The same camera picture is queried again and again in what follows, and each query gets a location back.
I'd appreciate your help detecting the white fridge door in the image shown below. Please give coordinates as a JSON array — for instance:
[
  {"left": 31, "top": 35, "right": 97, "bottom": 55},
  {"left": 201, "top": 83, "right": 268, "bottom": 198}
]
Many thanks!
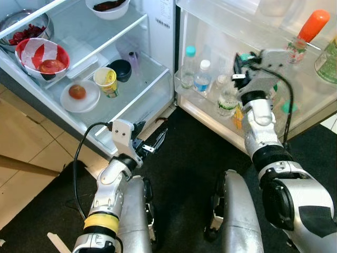
[{"left": 175, "top": 0, "right": 337, "bottom": 153}]

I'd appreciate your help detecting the white fridge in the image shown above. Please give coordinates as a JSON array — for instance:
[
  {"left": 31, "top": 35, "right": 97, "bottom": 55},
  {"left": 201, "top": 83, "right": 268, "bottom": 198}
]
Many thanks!
[{"left": 0, "top": 0, "right": 180, "bottom": 159}]

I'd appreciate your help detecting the water bottle blue label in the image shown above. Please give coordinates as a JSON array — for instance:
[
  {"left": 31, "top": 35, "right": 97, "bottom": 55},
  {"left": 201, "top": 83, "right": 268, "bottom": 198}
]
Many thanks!
[{"left": 193, "top": 59, "right": 213, "bottom": 95}]

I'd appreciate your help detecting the yellow label bottle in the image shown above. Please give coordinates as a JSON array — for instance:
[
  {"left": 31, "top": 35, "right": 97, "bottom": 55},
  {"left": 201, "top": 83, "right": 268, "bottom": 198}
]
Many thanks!
[{"left": 233, "top": 104, "right": 244, "bottom": 130}]

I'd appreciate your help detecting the small clear bottle teal cap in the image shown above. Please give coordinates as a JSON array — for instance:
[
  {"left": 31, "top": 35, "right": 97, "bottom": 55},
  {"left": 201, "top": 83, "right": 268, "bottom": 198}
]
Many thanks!
[{"left": 181, "top": 45, "right": 198, "bottom": 89}]

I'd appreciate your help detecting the yellow paper cup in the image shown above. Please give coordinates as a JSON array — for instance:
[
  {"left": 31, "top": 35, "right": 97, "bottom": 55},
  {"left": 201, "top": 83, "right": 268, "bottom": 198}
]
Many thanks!
[{"left": 93, "top": 67, "right": 118, "bottom": 99}]

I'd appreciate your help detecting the clear plastic container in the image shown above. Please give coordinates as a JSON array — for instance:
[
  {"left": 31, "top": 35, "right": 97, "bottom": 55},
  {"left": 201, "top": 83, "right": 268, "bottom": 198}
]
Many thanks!
[{"left": 257, "top": 0, "right": 295, "bottom": 17}]

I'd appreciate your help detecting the white round plate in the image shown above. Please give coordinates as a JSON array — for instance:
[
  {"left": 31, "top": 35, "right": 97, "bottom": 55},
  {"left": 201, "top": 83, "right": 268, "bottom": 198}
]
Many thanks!
[{"left": 60, "top": 79, "right": 101, "bottom": 113}]

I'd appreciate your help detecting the black bowl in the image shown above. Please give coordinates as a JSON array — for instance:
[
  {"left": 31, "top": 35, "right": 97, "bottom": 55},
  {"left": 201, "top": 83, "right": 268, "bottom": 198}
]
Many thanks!
[{"left": 108, "top": 59, "right": 133, "bottom": 83}]

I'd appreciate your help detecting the sauce bottle orange cap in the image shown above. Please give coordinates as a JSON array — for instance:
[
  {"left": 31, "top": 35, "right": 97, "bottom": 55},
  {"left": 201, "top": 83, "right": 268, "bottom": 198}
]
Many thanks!
[{"left": 287, "top": 9, "right": 331, "bottom": 65}]

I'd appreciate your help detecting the purple cup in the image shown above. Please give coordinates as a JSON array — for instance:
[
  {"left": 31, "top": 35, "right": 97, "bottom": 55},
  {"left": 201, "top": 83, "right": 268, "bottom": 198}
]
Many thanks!
[{"left": 126, "top": 50, "right": 142, "bottom": 74}]

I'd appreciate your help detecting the red tomato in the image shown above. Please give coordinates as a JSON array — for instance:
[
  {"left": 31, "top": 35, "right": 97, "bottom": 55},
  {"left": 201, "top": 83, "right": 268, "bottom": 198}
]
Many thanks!
[
  {"left": 39, "top": 59, "right": 66, "bottom": 74},
  {"left": 68, "top": 84, "right": 87, "bottom": 100}
]

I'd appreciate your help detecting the yellow green food tub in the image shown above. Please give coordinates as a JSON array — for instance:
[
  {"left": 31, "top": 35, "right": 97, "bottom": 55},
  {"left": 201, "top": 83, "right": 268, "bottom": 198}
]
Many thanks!
[{"left": 315, "top": 37, "right": 337, "bottom": 85}]

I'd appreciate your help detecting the silver right robot leg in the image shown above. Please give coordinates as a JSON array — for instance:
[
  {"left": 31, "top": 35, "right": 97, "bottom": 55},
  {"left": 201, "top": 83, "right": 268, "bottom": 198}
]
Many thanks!
[{"left": 211, "top": 170, "right": 264, "bottom": 253}]

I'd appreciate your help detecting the white bowl dark food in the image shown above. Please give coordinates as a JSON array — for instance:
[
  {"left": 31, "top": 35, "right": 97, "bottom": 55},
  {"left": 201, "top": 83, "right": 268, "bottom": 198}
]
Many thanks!
[{"left": 86, "top": 0, "right": 131, "bottom": 21}]

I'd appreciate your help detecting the pale wooden strip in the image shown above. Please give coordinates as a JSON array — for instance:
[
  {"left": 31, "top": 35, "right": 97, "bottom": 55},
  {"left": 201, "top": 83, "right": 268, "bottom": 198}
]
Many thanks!
[{"left": 46, "top": 232, "right": 72, "bottom": 249}]

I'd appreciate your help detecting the red white bowl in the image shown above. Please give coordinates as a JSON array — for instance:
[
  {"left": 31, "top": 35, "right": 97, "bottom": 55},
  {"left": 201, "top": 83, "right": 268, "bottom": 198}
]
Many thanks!
[{"left": 15, "top": 38, "right": 70, "bottom": 81}]

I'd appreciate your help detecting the metal bowl red food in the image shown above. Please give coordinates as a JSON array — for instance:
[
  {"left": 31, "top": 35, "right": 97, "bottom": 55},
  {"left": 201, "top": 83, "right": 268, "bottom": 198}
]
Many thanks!
[{"left": 0, "top": 9, "right": 53, "bottom": 52}]

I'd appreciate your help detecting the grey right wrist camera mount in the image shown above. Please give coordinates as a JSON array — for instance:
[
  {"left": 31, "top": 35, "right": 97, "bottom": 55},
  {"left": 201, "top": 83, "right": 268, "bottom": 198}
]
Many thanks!
[{"left": 247, "top": 49, "right": 289, "bottom": 96}]

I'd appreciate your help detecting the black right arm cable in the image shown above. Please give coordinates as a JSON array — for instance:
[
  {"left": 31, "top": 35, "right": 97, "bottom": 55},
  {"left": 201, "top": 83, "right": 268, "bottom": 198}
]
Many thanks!
[{"left": 247, "top": 63, "right": 294, "bottom": 145}]

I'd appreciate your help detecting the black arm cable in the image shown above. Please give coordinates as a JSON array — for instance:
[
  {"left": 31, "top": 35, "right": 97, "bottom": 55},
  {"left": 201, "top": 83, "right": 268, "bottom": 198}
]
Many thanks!
[
  {"left": 247, "top": 63, "right": 294, "bottom": 145},
  {"left": 73, "top": 122, "right": 114, "bottom": 219}
]

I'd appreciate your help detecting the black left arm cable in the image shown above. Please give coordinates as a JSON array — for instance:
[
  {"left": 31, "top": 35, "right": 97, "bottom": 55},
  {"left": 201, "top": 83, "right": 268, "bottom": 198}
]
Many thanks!
[{"left": 73, "top": 122, "right": 114, "bottom": 219}]

